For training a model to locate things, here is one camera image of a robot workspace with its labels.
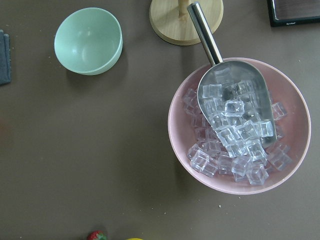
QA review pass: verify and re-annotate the dark glass tray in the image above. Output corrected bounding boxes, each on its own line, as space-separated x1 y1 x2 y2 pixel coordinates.
266 0 320 27

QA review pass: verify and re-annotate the grey folded cloth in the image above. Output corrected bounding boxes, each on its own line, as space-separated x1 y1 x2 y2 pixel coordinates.
0 29 12 85

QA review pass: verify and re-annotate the wooden cup stand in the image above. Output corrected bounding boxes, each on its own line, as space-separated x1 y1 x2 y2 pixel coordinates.
149 0 224 46

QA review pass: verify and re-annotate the pink bowl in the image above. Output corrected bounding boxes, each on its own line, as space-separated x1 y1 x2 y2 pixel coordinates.
167 57 311 195

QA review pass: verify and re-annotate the green bowl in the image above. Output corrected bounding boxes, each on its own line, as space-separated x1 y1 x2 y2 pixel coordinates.
54 7 123 76

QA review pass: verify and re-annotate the red strawberry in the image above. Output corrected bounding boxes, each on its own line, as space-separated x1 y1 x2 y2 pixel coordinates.
86 230 108 240

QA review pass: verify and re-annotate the steel ice scoop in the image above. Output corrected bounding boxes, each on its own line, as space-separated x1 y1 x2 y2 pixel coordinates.
187 2 277 148

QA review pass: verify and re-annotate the whole yellow lemon lower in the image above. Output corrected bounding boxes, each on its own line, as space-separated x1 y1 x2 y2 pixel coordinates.
125 237 143 240

